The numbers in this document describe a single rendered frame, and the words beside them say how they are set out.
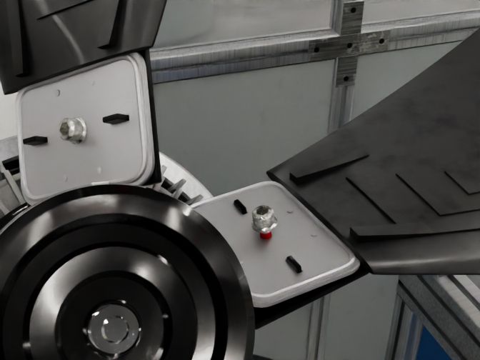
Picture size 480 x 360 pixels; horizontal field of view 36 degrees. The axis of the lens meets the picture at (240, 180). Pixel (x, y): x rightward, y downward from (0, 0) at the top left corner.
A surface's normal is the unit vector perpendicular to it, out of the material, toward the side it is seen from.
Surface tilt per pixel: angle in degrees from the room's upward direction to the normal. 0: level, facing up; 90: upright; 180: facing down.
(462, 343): 90
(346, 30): 90
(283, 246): 3
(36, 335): 51
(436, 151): 7
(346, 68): 90
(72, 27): 60
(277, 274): 3
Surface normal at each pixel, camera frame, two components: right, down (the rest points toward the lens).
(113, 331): 0.28, -0.15
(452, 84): -0.06, -0.73
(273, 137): 0.35, 0.52
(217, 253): 0.07, 0.00
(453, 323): -0.94, 0.18
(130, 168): -0.55, -0.04
